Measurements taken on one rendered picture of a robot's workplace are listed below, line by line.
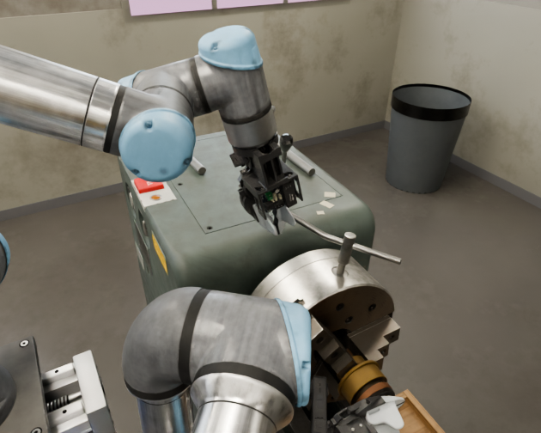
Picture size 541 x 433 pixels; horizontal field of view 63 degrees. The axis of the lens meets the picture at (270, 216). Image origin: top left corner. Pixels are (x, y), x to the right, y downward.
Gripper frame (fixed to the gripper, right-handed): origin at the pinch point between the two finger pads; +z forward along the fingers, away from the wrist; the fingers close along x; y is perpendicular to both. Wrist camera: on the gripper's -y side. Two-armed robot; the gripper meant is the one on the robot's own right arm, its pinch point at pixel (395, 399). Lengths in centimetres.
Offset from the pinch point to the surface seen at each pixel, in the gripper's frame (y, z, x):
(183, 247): -37.5, -26.3, 17.3
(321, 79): -297, 173, -48
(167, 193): -59, -24, 17
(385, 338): -11.2, 6.3, 1.6
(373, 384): -2.7, -3.4, 3.2
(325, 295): -15.5, -6.5, 15.3
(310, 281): -20.0, -7.1, 15.2
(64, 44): -287, -28, 3
